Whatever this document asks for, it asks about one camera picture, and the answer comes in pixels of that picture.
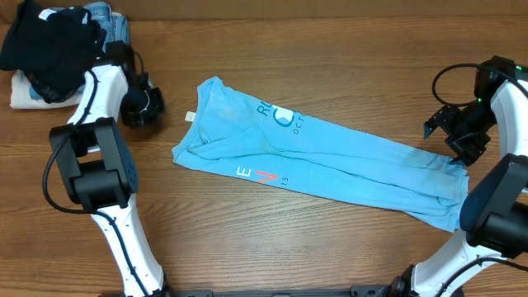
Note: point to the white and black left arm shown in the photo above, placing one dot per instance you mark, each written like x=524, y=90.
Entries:
x=97, y=168

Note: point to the light blue printed t-shirt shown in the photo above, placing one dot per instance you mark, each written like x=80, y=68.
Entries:
x=237, y=135

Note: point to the black folded garment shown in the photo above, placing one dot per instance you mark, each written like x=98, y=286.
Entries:
x=52, y=48

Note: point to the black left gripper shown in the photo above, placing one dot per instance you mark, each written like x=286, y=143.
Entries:
x=134, y=121

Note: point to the white folded garment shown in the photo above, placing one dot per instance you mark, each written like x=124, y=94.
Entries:
x=21, y=98

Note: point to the blue denim jeans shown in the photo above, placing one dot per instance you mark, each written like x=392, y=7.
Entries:
x=114, y=23

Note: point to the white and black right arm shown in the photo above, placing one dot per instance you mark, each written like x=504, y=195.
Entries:
x=493, y=222

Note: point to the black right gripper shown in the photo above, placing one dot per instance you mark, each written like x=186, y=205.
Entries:
x=473, y=148

